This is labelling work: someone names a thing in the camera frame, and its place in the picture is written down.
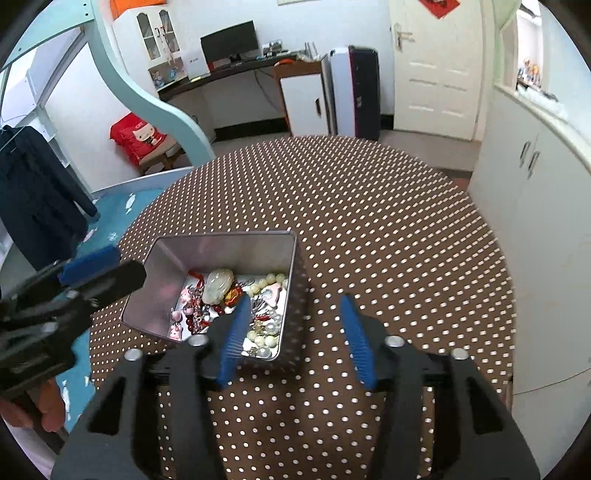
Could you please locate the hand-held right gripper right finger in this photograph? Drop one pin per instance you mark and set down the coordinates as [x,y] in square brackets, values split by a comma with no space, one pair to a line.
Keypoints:
[358,341]

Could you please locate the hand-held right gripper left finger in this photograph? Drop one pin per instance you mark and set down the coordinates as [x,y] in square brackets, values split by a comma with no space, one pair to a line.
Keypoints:
[235,332]

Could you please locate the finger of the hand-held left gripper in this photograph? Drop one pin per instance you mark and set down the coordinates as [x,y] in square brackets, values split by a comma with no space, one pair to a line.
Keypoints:
[122,279]
[92,265]

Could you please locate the silver metal tin box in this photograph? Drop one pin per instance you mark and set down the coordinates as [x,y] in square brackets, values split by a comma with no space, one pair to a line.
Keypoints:
[221,251]

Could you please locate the person's left hand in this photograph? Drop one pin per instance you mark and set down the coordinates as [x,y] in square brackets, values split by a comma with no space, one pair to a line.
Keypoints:
[51,410]

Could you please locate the blue candy print blanket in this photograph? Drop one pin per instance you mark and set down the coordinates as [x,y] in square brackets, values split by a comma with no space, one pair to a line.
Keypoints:
[111,221]

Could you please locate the dark hanging jacket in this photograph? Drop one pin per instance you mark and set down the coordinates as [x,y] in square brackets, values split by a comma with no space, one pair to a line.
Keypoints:
[32,194]

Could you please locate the wooden stool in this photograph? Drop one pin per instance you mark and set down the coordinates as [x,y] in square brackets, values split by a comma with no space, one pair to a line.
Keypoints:
[161,159]

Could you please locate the red cat print bag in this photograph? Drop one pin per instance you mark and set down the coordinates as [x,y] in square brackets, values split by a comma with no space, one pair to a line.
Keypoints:
[136,136]

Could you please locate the white cupboard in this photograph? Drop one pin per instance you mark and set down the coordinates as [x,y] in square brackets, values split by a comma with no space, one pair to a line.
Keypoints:
[545,230]

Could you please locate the dark curved desk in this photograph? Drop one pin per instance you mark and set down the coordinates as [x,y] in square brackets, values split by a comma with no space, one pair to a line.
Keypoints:
[221,74]

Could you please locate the white box on desk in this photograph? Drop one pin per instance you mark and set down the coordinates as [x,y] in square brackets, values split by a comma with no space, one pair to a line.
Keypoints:
[197,62]

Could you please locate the white glass door cabinet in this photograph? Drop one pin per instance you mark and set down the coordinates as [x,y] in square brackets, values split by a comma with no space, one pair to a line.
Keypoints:
[152,37]

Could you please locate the white under-desk cabinet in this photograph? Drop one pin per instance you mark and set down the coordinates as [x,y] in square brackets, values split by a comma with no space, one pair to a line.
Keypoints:
[300,104]

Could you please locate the dark suitcase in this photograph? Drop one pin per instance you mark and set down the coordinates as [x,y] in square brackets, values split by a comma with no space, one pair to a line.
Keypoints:
[367,92]

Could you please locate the white tower appliance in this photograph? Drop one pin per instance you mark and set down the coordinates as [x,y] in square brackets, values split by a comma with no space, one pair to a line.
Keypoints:
[341,92]

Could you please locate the black computer monitor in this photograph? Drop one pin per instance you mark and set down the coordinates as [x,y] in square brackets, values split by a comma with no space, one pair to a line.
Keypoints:
[228,41]

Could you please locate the orange box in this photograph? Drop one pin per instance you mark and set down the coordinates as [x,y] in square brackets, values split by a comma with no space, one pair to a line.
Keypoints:
[138,7]

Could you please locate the white panel door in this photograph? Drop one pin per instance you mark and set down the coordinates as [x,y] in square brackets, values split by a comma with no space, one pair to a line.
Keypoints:
[438,69]

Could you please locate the white router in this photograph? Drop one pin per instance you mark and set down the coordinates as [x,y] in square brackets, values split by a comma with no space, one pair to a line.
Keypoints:
[313,53]

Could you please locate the row of small figurines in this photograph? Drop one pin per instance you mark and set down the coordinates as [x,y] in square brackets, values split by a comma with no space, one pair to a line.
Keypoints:
[530,73]

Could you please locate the red door decoration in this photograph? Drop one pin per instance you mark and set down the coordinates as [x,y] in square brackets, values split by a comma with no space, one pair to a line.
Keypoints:
[438,5]

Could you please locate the teal curved bed frame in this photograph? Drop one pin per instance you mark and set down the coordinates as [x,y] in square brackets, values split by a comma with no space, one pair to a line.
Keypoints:
[138,97]

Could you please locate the small picture frame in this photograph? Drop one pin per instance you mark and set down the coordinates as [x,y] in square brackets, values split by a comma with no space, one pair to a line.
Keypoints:
[271,48]

